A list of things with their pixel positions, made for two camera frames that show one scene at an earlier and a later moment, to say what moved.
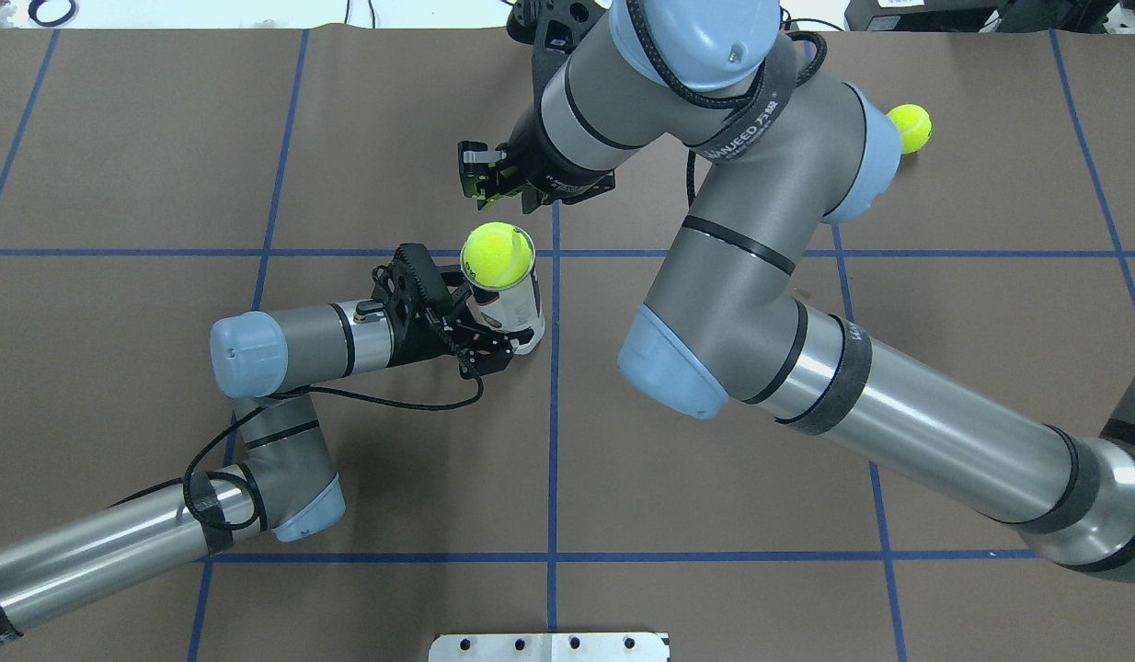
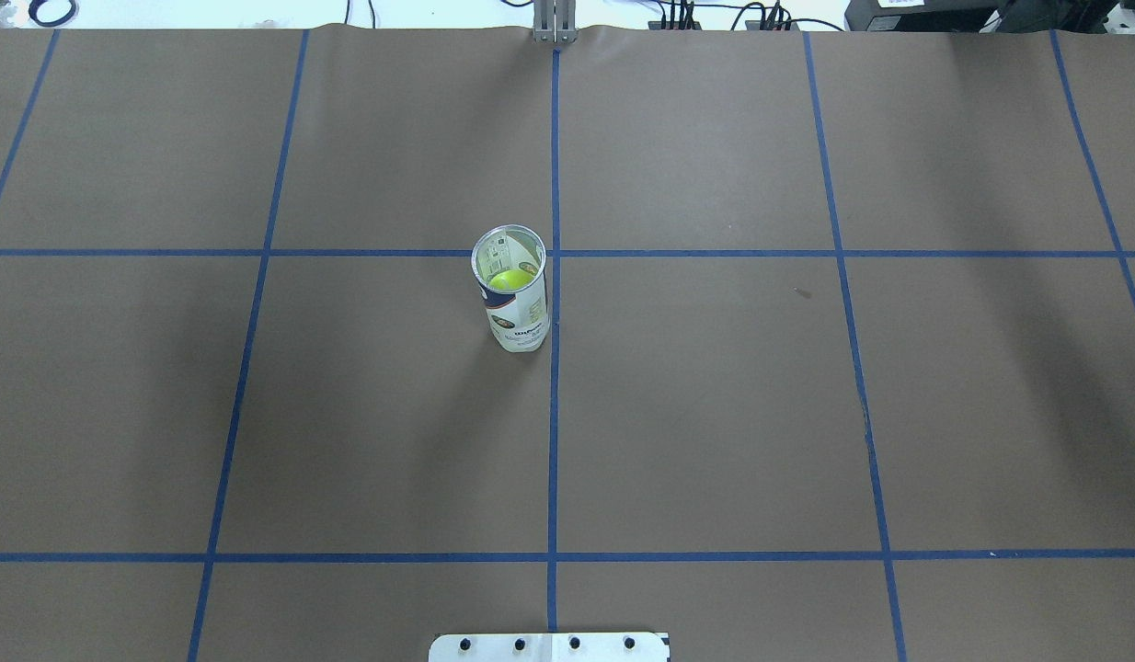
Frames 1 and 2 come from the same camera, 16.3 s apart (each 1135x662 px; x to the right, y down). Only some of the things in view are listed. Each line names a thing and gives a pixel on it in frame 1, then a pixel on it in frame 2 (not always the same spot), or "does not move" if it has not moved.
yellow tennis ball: [914, 125] to [511, 279]
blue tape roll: [33, 6] does not move
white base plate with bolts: [549, 647] does not move
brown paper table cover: [138, 184] does not move
